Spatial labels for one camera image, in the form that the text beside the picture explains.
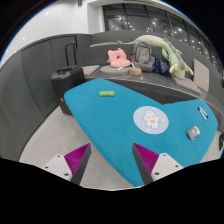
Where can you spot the green dragon plush toy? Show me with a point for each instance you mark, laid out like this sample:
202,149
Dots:
177,65

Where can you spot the round bunny mouse pad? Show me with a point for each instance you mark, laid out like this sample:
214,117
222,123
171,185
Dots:
151,120

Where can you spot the grey curved sofa bench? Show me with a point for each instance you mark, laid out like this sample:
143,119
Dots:
91,49

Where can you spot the black suitcase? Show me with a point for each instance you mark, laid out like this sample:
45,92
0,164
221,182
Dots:
63,80

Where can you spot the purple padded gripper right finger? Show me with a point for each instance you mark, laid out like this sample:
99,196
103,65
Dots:
153,166

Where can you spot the grey backpack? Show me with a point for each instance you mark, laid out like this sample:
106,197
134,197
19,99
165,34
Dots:
142,57

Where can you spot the grey square cushion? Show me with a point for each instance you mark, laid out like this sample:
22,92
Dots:
201,76

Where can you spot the green rectangular case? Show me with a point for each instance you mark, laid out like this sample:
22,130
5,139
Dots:
107,93

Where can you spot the blue table cloth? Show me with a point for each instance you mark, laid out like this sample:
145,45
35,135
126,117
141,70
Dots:
108,123

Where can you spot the round grey seat cushion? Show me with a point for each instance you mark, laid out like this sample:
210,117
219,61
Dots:
114,70

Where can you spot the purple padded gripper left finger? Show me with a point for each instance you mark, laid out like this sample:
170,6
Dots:
71,166

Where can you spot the small brown basket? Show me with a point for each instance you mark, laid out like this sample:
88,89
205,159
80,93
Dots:
135,71

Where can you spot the dark blue bag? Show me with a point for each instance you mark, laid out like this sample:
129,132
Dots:
160,67

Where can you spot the pink plush toy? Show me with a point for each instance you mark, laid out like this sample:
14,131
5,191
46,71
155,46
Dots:
117,58

